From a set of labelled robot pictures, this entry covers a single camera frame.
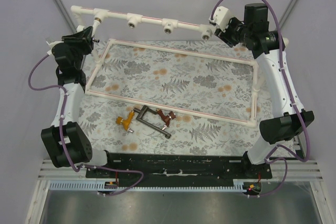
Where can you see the white pipe frame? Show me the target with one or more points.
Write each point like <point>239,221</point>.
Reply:
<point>135,19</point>

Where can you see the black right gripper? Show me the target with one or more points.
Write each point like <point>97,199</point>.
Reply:
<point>227,34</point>

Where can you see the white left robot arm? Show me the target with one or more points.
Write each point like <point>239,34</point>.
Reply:
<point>65,141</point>

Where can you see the floral pattern mat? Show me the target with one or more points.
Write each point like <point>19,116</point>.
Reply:
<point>178,81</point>

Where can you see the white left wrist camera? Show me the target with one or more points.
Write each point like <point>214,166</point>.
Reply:
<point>51,43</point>

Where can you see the dark grey metal faucet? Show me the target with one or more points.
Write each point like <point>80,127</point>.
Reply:
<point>143,118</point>

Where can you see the orange water faucet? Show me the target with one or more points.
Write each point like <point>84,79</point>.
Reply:
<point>125,123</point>

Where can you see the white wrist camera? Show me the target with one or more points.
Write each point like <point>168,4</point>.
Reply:
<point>221,17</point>
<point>51,43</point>

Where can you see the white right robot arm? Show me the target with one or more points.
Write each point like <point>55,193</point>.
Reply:
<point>289,115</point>

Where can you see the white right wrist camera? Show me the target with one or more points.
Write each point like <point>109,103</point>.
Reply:
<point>221,17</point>

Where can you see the white water faucet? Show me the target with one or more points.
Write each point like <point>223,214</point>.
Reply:
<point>88,33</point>

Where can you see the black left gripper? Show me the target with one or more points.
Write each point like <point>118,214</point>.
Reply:
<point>79,38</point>

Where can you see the brown water faucet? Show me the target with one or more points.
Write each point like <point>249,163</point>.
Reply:
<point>166,118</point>

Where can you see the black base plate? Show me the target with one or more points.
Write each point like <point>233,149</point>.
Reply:
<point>158,170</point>

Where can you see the white slotted cable duct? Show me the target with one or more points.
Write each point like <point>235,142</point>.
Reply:
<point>102,185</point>

